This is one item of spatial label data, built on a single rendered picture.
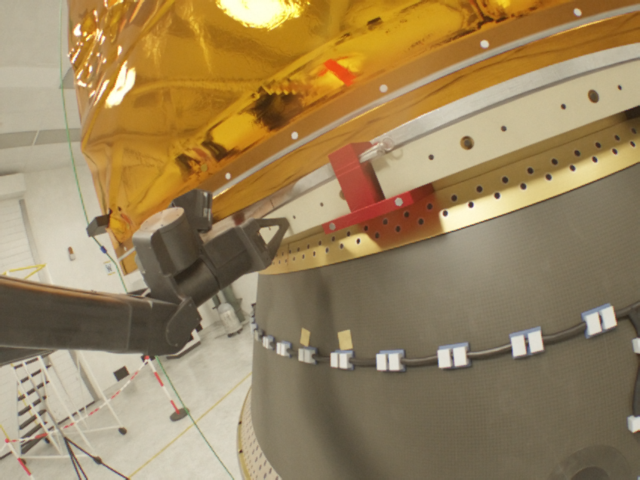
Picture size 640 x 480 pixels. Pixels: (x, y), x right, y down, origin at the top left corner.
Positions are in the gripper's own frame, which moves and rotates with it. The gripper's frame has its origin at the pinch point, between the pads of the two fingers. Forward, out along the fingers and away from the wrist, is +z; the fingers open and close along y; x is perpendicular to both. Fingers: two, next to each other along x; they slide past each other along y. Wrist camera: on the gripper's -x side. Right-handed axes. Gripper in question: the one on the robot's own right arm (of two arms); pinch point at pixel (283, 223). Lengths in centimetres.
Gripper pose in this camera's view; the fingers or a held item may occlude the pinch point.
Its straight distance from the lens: 49.4
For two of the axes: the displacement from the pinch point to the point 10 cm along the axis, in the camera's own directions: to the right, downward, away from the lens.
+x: 4.9, 8.5, 1.7
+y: -6.0, 1.9, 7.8
